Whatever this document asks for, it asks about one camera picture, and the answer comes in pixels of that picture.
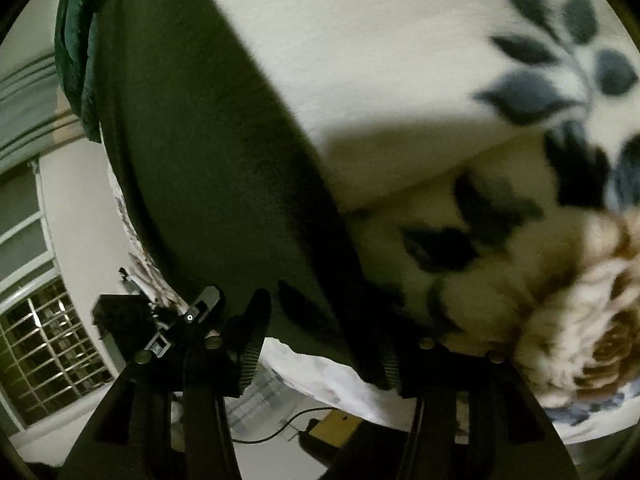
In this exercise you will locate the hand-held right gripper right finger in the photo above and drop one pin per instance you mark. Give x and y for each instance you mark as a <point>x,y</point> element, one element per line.
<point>410,370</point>

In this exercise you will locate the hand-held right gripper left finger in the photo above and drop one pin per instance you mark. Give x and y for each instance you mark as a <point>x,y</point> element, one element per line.
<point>252,320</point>

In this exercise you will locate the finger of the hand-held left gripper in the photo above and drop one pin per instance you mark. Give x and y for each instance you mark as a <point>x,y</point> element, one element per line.
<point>205,302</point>

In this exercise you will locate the dark striped sweater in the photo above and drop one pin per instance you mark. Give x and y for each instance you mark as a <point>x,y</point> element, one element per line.
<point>200,160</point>

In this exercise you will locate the white framed window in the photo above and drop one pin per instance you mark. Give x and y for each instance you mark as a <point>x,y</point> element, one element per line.
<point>50,350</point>

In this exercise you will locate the white bed sheet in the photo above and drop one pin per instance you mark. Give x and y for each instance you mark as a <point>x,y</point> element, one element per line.
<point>310,375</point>

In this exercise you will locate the yellow box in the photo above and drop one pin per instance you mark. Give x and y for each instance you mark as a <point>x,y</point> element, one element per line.
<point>332,427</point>

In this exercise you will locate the pale green curtain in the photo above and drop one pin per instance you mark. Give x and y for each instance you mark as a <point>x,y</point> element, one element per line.
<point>25,110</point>

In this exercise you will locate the dark green folded blanket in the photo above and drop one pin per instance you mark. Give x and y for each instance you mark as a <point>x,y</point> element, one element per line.
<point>75,60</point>

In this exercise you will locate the floral bed blanket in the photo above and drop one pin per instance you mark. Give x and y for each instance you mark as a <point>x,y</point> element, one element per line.
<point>400,60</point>

